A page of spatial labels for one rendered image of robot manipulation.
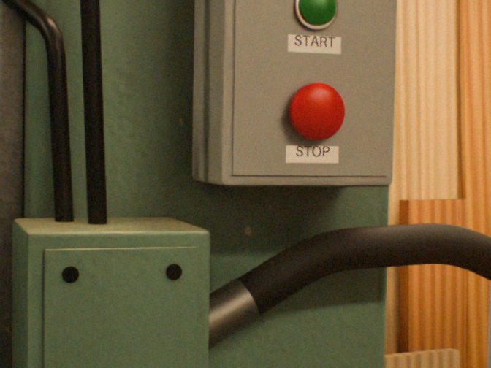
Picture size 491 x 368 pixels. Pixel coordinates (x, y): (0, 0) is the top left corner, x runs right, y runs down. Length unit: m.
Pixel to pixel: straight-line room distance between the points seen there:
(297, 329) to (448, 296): 1.62
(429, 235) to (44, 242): 0.23
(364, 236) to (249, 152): 0.09
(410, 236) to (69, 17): 0.23
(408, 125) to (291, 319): 1.65
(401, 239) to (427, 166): 1.72
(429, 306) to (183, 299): 1.72
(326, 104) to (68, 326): 0.17
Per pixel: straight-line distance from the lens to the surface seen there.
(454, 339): 2.23
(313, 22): 0.51
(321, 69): 0.52
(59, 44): 0.52
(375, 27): 0.53
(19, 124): 0.58
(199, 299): 0.48
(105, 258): 0.47
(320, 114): 0.51
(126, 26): 0.55
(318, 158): 0.52
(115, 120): 0.55
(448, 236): 0.58
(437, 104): 2.30
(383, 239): 0.55
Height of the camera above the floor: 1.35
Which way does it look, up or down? 3 degrees down
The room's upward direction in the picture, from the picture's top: 1 degrees clockwise
